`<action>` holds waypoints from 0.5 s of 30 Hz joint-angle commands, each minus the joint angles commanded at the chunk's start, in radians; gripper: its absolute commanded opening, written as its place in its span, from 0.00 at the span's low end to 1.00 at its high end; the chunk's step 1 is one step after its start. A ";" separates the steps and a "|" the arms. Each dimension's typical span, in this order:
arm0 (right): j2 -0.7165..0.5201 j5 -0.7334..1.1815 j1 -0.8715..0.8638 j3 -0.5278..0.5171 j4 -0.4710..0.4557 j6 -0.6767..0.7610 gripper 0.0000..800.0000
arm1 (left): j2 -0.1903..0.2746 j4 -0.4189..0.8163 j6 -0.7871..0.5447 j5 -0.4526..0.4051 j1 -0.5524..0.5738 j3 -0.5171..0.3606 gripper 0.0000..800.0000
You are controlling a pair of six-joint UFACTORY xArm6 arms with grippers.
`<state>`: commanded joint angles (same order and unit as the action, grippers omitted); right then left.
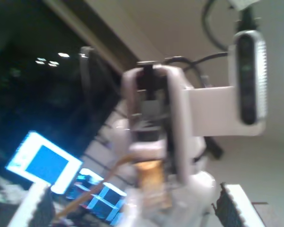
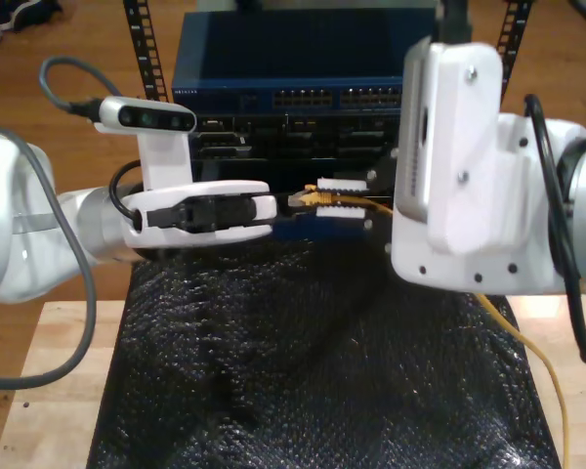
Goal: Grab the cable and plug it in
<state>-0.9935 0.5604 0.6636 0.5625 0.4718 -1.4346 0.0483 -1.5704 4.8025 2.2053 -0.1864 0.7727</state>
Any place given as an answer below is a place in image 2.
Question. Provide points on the blue metal base panel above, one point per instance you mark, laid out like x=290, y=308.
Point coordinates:
x=322, y=229

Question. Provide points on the black rack server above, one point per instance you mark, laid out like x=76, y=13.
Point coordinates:
x=298, y=139

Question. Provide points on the black bubble mat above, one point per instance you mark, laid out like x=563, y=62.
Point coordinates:
x=298, y=381

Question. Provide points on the dark shoe with white sole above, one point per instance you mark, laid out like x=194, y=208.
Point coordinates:
x=29, y=12

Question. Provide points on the blue network switch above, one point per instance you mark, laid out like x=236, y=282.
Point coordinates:
x=298, y=49

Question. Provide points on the black perforated rack post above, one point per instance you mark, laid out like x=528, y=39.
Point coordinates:
x=144, y=39
x=515, y=19

